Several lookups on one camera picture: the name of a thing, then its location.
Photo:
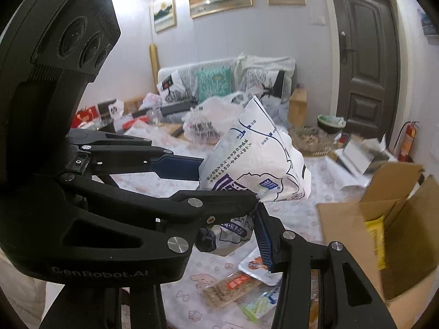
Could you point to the white tree-print cushion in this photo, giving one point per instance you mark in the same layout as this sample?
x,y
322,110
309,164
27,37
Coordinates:
x,y
262,80
173,87

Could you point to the wall poster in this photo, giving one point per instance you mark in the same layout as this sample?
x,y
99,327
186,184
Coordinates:
x,y
428,24

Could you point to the white plastic bag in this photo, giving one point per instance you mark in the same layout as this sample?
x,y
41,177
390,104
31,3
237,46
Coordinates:
x,y
212,116

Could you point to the brown bar packet red label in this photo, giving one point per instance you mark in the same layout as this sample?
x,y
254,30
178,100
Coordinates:
x,y
226,288

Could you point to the dark grey door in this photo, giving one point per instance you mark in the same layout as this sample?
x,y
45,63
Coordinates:
x,y
367,58

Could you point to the person's cream sweater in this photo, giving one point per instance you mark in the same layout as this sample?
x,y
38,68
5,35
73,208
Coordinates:
x,y
20,298

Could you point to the red gift box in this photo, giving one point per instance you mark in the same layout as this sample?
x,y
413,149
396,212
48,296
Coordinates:
x,y
87,118

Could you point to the long black bar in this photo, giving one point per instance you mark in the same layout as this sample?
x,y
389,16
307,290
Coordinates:
x,y
178,108

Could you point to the wooden plank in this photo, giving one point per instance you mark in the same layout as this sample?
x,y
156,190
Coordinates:
x,y
155,68

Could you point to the covered sofa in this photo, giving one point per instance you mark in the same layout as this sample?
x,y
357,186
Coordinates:
x,y
192,72

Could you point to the clear plastic tray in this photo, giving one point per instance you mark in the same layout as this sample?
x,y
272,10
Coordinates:
x,y
312,140

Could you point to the yellow snack packet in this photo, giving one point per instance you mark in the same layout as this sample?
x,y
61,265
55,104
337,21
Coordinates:
x,y
375,240

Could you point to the small framed sunset painting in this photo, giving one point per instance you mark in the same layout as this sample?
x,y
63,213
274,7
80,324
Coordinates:
x,y
164,13

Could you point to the closed brown cardboard box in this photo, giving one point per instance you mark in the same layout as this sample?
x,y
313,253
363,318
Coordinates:
x,y
297,108

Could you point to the clear glass cup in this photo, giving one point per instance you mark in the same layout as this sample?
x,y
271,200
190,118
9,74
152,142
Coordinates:
x,y
156,119

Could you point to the open grey white box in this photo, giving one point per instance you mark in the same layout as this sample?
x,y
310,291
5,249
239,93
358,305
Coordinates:
x,y
363,154

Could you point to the red fire extinguisher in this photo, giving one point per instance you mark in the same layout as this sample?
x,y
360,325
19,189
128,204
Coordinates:
x,y
408,140

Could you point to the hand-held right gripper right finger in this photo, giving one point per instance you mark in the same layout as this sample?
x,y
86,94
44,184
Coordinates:
x,y
265,243

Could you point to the brown cardboard box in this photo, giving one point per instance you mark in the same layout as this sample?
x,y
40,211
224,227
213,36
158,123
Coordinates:
x,y
297,108
346,233

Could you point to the bin with green bag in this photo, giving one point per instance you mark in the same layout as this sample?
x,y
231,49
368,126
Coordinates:
x,y
331,123

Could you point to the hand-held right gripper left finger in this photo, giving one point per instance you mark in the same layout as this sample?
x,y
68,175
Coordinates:
x,y
147,305

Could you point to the teal cushion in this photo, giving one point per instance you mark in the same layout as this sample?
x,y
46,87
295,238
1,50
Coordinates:
x,y
214,82

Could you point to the white blue-print snack bag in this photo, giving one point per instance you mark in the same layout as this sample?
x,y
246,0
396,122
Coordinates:
x,y
260,157

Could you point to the white orange-print snack packet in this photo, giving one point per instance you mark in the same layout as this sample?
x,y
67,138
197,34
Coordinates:
x,y
252,265

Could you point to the white light switch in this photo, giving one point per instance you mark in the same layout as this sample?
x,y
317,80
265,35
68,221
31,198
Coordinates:
x,y
317,15

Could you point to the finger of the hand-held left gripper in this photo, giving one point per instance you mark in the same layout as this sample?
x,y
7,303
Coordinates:
x,y
171,168
219,204

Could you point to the green and white snack packet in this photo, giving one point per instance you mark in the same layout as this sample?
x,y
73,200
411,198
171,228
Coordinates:
x,y
259,303

